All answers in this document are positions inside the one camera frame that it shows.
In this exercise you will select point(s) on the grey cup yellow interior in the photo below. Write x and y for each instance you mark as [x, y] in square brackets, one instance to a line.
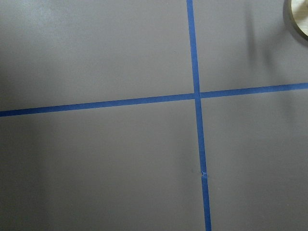
[295, 16]

